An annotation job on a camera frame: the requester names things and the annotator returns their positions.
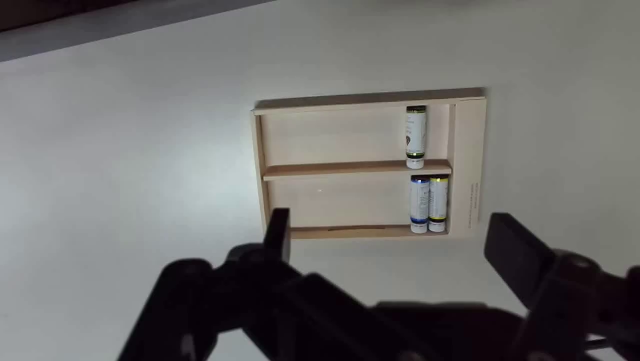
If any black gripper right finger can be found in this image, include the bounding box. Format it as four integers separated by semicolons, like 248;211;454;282
482;211;640;361

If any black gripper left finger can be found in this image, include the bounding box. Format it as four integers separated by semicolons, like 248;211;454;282
118;207;416;361

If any shallow wooden divided box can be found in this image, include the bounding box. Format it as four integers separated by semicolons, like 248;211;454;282
250;86;487;241

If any white tube with yellow band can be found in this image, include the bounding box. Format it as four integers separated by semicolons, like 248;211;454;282
428;174;450;236

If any white tube with blue band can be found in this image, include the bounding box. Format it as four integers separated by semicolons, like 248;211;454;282
408;174;432;236

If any white tube with green band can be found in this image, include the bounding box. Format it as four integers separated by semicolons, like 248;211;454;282
403;104;430;170

